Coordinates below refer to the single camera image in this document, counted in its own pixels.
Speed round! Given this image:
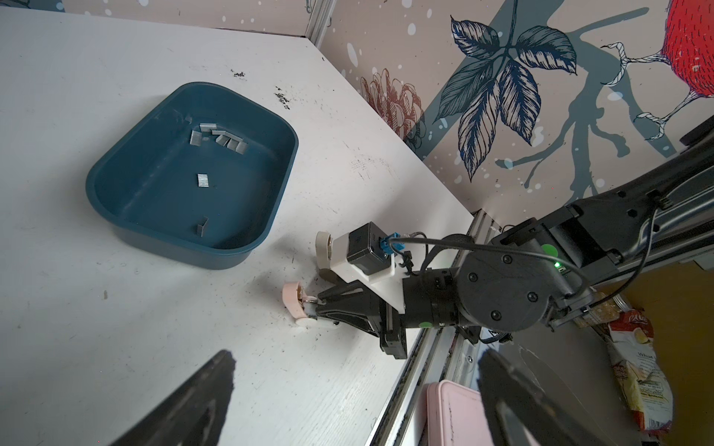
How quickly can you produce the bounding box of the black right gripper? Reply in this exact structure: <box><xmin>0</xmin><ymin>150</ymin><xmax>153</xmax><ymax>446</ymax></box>
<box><xmin>317</xmin><ymin>280</ymin><xmax>408</xmax><ymax>360</ymax></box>

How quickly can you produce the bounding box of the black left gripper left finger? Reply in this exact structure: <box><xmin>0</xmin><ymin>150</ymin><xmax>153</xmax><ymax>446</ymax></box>
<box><xmin>113</xmin><ymin>349</ymin><xmax>236</xmax><ymax>445</ymax></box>

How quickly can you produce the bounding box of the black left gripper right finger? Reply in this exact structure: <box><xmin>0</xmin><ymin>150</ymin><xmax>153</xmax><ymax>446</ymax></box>
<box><xmin>478</xmin><ymin>349</ymin><xmax>604</xmax><ymax>445</ymax></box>

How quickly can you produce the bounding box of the teal plastic tray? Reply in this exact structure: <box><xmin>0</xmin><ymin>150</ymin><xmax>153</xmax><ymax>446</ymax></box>
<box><xmin>86</xmin><ymin>82</ymin><xmax>299</xmax><ymax>269</ymax></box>

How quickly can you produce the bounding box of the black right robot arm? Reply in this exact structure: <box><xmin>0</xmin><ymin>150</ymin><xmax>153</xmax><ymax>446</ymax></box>
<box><xmin>297</xmin><ymin>121</ymin><xmax>713</xmax><ymax>360</ymax></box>

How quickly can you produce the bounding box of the staples strip in tray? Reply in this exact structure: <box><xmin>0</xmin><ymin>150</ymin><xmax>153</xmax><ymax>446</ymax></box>
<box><xmin>189</xmin><ymin>123</ymin><xmax>248</xmax><ymax>154</ymax></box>

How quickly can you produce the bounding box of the pink flat case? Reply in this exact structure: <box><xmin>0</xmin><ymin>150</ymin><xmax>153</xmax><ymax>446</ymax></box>
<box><xmin>427</xmin><ymin>380</ymin><xmax>494</xmax><ymax>446</ymax></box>

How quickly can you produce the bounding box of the snack bag outside cell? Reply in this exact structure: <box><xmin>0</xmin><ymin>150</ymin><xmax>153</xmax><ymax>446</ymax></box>
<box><xmin>575</xmin><ymin>297</ymin><xmax>674</xmax><ymax>436</ymax></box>

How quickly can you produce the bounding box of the upright staple strip in tray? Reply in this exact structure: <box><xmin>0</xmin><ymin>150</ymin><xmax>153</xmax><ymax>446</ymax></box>
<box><xmin>196</xmin><ymin>217</ymin><xmax>209</xmax><ymax>238</ymax></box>

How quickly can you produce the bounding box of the loose staple strip centre tray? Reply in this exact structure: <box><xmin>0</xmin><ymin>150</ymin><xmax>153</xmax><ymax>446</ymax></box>
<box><xmin>197</xmin><ymin>174</ymin><xmax>210</xmax><ymax>188</ymax></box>

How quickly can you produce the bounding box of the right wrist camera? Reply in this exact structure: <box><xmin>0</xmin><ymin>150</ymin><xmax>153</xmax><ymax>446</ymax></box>
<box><xmin>329</xmin><ymin>222</ymin><xmax>405</xmax><ymax>314</ymax></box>

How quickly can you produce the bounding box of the aluminium frame post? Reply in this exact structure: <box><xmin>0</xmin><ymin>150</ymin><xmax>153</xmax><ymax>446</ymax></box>
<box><xmin>305</xmin><ymin>0</ymin><xmax>338</xmax><ymax>49</ymax></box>

